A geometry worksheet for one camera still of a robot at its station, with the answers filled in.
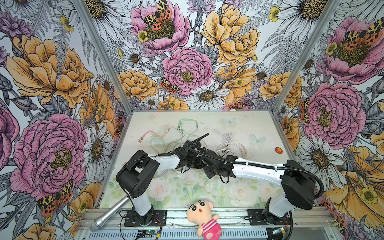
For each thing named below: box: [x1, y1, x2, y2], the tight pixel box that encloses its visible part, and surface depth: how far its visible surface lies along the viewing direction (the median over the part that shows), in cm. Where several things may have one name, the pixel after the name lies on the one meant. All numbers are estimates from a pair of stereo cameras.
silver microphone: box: [89, 195, 130, 232], surface depth 73 cm
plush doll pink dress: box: [186, 199, 222, 240], surface depth 70 cm
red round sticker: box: [274, 147, 283, 154], surface depth 101 cm
